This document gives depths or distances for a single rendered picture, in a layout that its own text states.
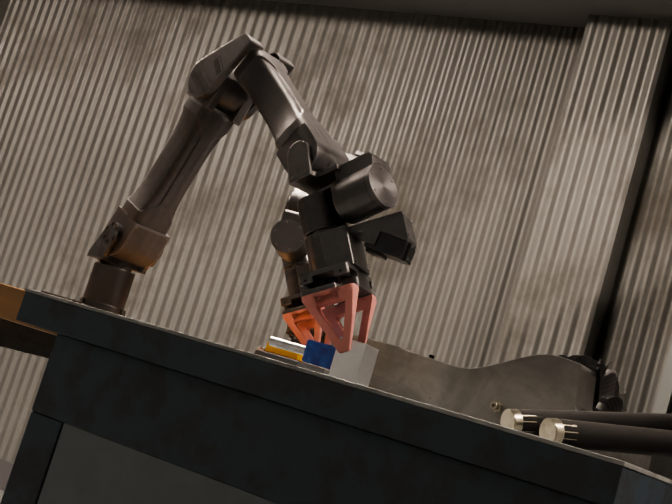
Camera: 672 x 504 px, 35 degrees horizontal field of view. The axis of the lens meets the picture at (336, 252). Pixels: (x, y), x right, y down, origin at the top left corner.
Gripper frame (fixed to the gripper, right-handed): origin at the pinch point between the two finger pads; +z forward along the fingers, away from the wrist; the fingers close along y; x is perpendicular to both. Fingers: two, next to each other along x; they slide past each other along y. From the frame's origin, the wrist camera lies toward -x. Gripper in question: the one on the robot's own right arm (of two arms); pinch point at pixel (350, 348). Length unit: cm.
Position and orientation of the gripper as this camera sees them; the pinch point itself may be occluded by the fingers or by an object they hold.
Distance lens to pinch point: 128.9
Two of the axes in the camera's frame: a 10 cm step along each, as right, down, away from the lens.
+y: 3.2, 2.3, 9.2
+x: -9.3, 2.8, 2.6
